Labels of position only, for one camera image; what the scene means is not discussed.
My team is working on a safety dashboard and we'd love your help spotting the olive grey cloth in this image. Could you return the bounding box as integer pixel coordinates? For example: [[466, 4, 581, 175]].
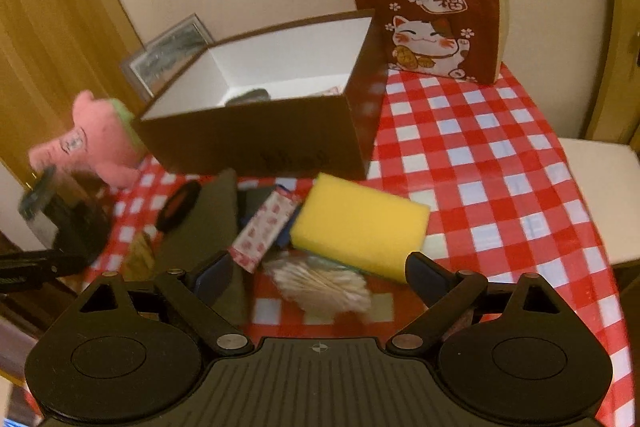
[[152, 169, 241, 293]]

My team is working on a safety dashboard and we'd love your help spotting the black and red round item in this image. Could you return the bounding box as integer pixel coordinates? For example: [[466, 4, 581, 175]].
[[156, 181, 202, 233]]

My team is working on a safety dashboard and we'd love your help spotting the pink and green plush toy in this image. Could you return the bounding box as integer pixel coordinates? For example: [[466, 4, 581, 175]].
[[27, 90, 146, 186]]

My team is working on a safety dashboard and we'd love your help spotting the white cardboard box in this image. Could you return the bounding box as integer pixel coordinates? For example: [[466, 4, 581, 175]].
[[134, 9, 388, 182]]

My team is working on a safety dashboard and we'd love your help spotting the red checkered tablecloth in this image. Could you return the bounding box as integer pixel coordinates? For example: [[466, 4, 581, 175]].
[[20, 62, 636, 427]]

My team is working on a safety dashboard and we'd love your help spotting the wooden door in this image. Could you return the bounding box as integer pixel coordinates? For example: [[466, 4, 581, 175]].
[[0, 0, 147, 188]]

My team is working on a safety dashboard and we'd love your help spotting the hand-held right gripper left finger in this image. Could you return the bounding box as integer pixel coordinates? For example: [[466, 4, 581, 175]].
[[75, 251, 253, 355]]

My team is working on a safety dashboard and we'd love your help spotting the bag of cotton swabs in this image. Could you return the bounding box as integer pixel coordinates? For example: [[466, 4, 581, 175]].
[[262, 252, 373, 323]]

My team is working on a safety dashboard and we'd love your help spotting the wooden cabinet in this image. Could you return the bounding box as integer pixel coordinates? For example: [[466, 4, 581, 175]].
[[585, 0, 640, 142]]

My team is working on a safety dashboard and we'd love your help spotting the yellow-brown soft item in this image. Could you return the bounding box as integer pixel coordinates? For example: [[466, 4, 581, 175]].
[[125, 232, 156, 280]]

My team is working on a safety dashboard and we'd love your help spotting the clear jar with black lid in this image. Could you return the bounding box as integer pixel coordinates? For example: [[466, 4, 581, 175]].
[[17, 166, 112, 265]]

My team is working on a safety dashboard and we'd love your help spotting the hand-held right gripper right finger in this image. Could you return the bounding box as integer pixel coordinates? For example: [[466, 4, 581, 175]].
[[386, 251, 558, 355]]

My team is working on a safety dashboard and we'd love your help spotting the floral tissue pack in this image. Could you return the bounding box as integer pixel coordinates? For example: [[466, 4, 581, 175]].
[[229, 189, 301, 275]]

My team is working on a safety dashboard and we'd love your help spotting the black flat item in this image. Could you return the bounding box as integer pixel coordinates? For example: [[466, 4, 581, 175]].
[[239, 188, 276, 229]]

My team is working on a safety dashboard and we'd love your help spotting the yellow sponge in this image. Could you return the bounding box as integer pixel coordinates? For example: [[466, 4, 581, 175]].
[[290, 173, 431, 283]]

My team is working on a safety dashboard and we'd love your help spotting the dark grey fuzzy item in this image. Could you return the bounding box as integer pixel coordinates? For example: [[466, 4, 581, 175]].
[[225, 88, 271, 106]]

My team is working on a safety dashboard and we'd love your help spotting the clear sand art frame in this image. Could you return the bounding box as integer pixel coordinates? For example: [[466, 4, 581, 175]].
[[120, 13, 216, 102]]

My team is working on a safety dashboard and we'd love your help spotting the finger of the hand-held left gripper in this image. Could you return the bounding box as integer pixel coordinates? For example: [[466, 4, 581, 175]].
[[0, 251, 88, 294]]

